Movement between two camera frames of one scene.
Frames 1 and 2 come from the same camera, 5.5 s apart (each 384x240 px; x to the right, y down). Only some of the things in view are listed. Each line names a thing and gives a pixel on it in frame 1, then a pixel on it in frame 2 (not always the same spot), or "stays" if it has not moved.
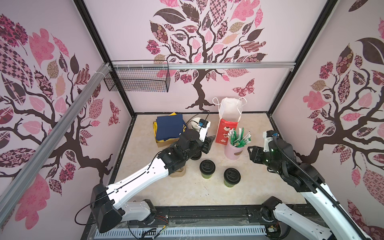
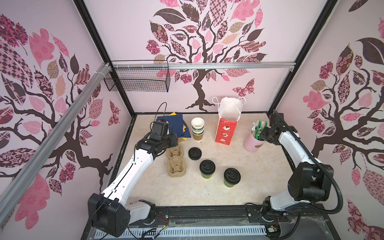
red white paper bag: [229, 114] stays
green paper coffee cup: [206, 176] stays
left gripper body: [204, 146] → [169, 141]
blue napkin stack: [169, 126] stays
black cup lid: [207, 167] stays
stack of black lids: [196, 156] stays
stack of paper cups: [194, 124] stays
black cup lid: [232, 176] stays
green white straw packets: [240, 138] → [257, 129]
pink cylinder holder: [232, 152] → [252, 144]
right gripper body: [260, 156] → [265, 134]
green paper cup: [228, 184] stays
